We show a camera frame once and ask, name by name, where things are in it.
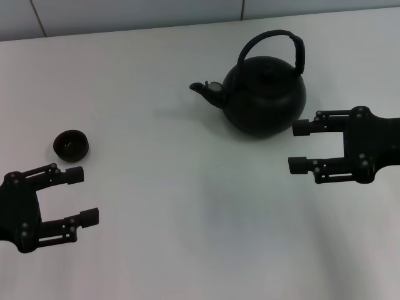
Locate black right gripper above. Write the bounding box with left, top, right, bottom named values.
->
left=287, top=106, right=400, bottom=184

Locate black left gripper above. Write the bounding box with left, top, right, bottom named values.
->
left=0, top=163, right=100, bottom=254

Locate small dark brown teacup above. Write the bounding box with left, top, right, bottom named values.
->
left=52, top=129, right=91, bottom=163

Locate black round teapot with handle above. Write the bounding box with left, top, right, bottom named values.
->
left=189, top=29, right=308, bottom=140

